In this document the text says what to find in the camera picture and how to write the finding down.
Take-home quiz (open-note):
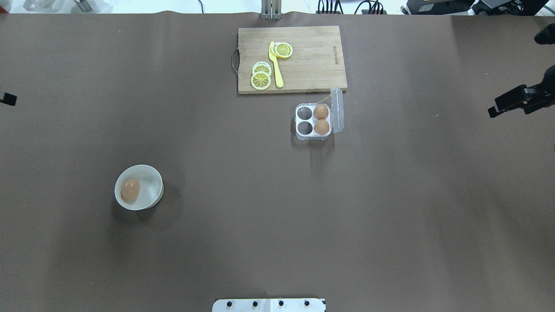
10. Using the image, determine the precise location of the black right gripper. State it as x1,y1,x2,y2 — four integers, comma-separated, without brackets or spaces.
487,65,555,118

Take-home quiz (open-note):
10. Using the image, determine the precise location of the brown egg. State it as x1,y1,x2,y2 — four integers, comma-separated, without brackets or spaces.
313,104,330,119
313,119,330,136
120,178,140,204

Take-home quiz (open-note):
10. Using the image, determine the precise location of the brown egg in box front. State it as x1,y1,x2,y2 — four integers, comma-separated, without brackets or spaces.
313,119,330,136

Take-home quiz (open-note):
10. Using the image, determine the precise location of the clear plastic egg box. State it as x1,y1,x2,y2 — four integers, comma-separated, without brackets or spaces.
294,88,345,141

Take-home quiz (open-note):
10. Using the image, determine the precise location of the white ceramic bowl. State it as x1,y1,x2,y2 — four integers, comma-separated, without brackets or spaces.
114,164,164,211

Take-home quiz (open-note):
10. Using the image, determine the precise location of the bamboo cutting board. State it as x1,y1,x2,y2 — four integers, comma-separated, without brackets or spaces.
238,26,348,94

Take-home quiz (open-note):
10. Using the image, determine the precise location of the lemon slice single front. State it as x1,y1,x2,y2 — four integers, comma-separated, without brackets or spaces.
274,42,294,59

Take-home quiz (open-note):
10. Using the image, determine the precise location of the yellow plastic knife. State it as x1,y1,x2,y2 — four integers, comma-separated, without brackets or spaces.
268,50,284,88

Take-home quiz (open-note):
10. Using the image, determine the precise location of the lemon slice under front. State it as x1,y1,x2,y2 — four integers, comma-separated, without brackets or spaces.
269,41,278,59

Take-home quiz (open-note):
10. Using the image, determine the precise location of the lemon slice top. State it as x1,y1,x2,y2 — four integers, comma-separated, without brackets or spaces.
251,71,271,91

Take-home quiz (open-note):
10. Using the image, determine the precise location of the lemon slice middle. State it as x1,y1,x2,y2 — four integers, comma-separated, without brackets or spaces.
251,61,272,75

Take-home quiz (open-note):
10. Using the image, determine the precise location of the aluminium frame post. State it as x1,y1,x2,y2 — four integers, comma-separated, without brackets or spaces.
260,0,283,20

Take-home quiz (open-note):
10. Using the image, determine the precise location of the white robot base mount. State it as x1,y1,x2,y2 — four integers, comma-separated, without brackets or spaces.
212,298,327,312

